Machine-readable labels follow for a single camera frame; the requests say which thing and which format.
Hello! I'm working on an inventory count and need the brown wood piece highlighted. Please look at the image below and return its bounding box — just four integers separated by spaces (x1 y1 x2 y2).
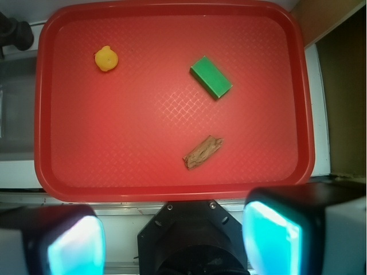
183 135 224 170

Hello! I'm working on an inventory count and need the green rectangular block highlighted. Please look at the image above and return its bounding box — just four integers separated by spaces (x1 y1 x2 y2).
189 56 233 100

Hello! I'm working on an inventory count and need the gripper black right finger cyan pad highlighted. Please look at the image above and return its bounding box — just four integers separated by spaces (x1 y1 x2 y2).
243 183 366 274

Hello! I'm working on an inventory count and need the yellow rubber duck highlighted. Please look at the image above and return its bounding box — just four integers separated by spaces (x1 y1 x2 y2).
95 45 119 72

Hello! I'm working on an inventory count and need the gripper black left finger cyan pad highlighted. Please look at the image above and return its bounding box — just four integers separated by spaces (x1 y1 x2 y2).
1 205 106 274

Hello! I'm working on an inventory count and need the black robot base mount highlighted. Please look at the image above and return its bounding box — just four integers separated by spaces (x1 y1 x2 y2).
137 201 249 274

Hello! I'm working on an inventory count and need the red plastic tray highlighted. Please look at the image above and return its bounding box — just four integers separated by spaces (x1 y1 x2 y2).
34 1 315 202

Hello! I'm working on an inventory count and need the black knob clamp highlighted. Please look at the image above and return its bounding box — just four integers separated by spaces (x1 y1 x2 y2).
1 13 34 51

